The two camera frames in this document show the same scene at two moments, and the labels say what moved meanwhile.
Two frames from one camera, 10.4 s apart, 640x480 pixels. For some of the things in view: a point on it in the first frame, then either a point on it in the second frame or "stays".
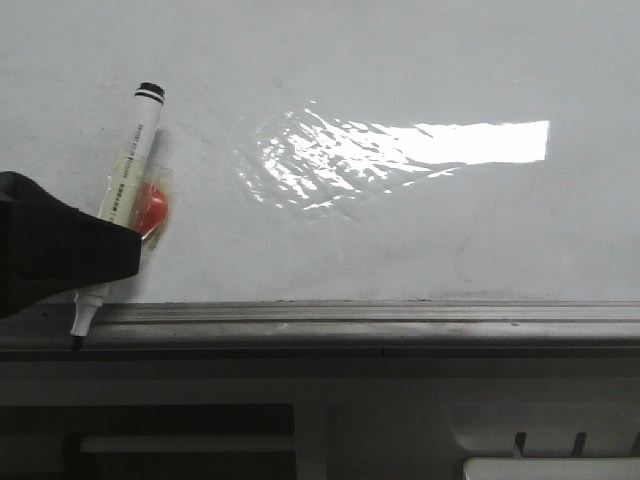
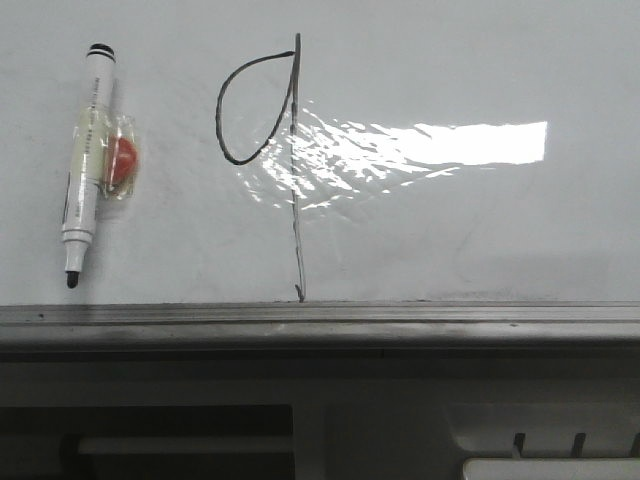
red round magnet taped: [149, 209] → [118, 155]
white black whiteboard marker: [127, 190] → [77, 230]
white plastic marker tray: [551, 468] stays
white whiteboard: [347, 151] stays
